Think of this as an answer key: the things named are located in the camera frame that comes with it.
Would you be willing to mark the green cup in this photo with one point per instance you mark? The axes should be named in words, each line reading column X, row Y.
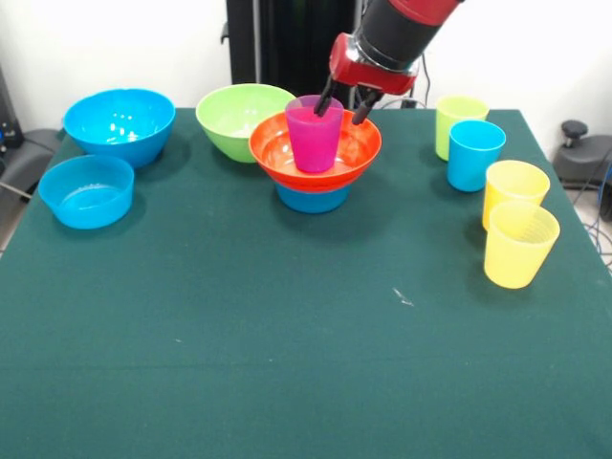
column 456, row 115

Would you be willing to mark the yellow cup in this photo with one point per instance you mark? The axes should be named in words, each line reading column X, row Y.
column 518, row 253
column 516, row 184

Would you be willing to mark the dark green tablecloth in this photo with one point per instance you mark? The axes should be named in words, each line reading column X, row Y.
column 306, row 344

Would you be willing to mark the black device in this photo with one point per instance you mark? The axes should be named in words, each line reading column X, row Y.
column 9, row 119

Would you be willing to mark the orange bowl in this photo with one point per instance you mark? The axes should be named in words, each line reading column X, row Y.
column 358, row 148

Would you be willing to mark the blue cup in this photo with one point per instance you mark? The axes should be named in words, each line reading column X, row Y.
column 475, row 158

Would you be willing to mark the large blue bowl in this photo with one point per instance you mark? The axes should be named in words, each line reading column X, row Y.
column 119, row 124

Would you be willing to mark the small blue bowl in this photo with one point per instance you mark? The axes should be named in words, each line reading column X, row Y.
column 311, row 201
column 86, row 201

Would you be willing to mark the purple cup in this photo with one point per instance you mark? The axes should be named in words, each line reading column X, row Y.
column 313, row 141

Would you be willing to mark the green bowl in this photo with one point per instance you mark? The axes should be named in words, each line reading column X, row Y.
column 229, row 119

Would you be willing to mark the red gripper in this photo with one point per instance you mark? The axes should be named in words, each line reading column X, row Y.
column 373, row 76

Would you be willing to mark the black stand base with knob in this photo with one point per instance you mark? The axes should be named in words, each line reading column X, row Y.
column 588, row 162

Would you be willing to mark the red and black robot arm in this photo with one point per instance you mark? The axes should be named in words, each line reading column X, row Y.
column 401, row 28

